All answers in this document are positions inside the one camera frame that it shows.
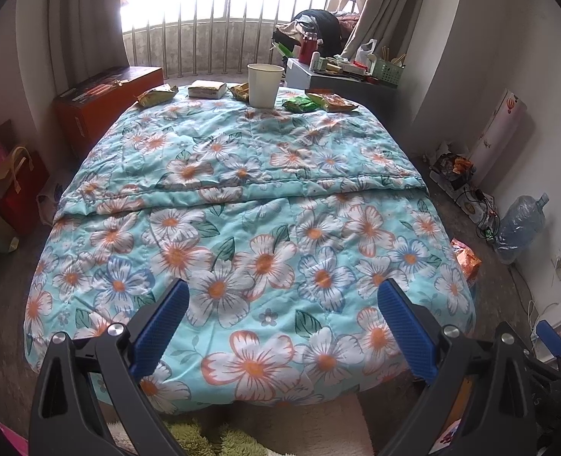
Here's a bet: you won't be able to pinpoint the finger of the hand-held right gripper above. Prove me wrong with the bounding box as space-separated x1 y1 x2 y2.
528 320 561 386

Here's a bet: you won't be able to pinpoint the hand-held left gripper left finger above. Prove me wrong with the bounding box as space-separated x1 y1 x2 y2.
28 277 191 456

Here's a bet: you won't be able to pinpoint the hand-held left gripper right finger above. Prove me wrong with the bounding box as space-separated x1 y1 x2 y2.
376 277 538 456

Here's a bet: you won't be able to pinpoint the shiny orange floor packet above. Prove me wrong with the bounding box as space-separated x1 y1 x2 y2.
450 239 483 287

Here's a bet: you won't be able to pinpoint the clear water jug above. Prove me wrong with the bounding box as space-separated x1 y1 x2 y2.
493 193 548 265

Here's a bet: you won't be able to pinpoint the green shaggy rug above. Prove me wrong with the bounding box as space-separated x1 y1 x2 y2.
108 417 287 456

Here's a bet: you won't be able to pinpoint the white power strip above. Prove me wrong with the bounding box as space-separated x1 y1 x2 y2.
455 189 501 230

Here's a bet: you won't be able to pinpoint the floral blue blanket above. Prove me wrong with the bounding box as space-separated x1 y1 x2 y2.
24 83 477 408

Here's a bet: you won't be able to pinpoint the crumpled snack wrappers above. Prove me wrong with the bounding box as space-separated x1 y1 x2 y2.
429 151 477 192

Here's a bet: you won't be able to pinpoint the red gift bag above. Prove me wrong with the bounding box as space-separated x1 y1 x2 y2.
0 146 49 237

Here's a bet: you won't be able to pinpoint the white pink-print board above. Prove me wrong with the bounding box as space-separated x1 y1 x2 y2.
467 87 529 182

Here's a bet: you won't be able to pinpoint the orange cardboard box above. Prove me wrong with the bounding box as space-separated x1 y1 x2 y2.
54 65 165 158

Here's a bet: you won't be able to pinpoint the golden snack packet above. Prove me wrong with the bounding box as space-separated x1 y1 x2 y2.
136 84 180 108

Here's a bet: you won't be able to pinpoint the orange snack packet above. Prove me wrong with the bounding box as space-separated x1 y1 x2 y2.
305 92 360 114

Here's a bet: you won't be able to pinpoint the small green snack packet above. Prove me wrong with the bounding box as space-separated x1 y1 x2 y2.
281 96 325 115

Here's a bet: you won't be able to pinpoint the grey cabinet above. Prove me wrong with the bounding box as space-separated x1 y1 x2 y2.
284 57 401 111

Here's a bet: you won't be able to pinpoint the green plastic basket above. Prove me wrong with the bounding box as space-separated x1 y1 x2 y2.
372 54 406 88

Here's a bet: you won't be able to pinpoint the white paper cup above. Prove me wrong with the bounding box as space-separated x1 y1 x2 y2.
247 63 285 109

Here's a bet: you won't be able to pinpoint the red flask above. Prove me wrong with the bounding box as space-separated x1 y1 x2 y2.
298 28 320 66

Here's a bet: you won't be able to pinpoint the metal balcony railing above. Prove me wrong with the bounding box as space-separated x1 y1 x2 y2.
120 0 334 80

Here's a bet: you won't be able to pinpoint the grey left curtain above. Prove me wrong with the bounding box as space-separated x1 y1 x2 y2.
47 0 132 92

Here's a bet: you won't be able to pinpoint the grey curtain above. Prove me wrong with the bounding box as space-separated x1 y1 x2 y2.
47 0 132 92
339 0 422 63

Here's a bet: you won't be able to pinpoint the dark clothes pile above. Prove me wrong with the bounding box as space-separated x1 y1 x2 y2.
272 8 358 54

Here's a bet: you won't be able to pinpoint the grey right curtain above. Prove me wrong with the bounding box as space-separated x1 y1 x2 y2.
339 0 422 63

